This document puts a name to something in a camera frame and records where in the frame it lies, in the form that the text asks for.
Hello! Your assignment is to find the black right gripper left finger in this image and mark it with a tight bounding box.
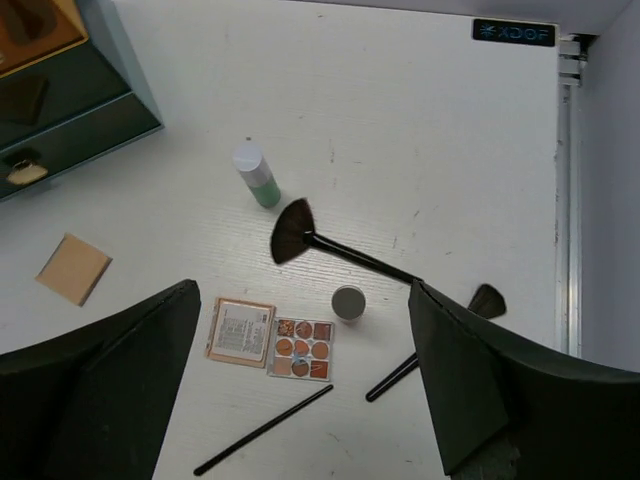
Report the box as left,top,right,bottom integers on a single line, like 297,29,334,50
1,279,201,479

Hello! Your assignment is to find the stacked drawer organizer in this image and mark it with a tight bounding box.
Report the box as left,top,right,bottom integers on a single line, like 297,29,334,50
1,1,162,198

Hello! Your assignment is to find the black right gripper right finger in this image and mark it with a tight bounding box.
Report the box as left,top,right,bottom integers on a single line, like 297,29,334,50
409,281,639,479

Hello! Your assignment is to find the black logo sticker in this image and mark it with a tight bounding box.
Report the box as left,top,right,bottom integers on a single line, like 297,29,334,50
472,18,557,48

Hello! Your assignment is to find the jar with grey lid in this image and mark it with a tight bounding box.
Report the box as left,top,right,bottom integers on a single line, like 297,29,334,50
331,285,366,323

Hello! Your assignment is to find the thin black makeup brush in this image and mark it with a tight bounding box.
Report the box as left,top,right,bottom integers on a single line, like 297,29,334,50
193,384,334,477

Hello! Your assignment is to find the nine colour eyeshadow palette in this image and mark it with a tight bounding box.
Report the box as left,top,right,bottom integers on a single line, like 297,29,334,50
267,317,335,382

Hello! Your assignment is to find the green bottle white cap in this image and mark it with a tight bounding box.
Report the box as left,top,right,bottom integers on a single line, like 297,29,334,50
232,141,281,208

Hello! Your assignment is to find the peach compact with label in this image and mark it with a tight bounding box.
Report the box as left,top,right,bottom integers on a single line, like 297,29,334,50
205,297,276,369

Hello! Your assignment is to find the tan square compact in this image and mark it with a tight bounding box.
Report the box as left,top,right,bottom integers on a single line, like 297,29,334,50
35,233,112,307

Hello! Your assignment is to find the aluminium table rail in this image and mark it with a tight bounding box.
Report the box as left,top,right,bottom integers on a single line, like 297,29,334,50
554,34,587,358

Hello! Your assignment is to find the black fan makeup brush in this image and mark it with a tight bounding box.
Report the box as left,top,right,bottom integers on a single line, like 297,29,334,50
270,198,420,285

